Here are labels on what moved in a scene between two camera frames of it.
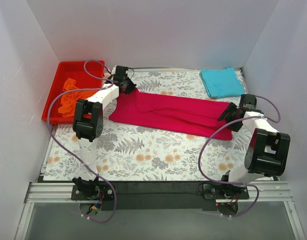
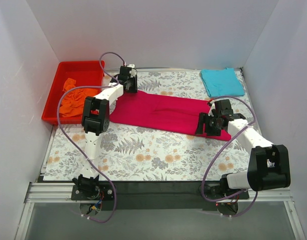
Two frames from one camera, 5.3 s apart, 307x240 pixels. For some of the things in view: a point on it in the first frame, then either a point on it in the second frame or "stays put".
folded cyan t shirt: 222,82 stays put
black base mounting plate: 157,195 stays put
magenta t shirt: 173,114 stays put
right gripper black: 232,112 to 206,124
